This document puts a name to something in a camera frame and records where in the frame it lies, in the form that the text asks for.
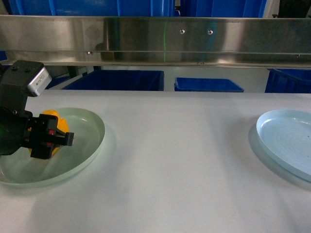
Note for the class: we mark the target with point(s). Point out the blue bin behind table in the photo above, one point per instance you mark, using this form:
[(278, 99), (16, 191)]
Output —
[(289, 81), (122, 80), (206, 85)]

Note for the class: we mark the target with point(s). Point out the pale green plate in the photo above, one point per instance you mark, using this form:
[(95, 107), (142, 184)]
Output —
[(21, 170)]

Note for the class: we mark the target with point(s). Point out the blue bin behind table left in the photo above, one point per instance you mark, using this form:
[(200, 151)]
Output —
[(122, 80)]

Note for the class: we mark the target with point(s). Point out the light blue plate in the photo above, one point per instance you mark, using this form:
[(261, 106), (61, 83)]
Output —
[(285, 136)]

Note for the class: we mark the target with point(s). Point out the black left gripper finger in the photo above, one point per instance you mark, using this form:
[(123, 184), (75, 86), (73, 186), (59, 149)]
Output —
[(45, 136)]

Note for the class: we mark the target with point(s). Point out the blue bin behind table right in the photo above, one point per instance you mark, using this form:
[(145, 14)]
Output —
[(289, 81)]

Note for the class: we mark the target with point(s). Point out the blue bin behind table middle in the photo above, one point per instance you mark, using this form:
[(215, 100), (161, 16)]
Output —
[(206, 85)]

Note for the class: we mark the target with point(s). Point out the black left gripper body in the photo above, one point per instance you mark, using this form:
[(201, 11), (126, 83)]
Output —
[(17, 132)]

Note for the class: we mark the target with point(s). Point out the yellow toy block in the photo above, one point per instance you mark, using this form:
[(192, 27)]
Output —
[(62, 124)]

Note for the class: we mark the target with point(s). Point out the stainless steel shelf beam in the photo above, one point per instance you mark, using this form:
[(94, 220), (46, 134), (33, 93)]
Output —
[(164, 41)]

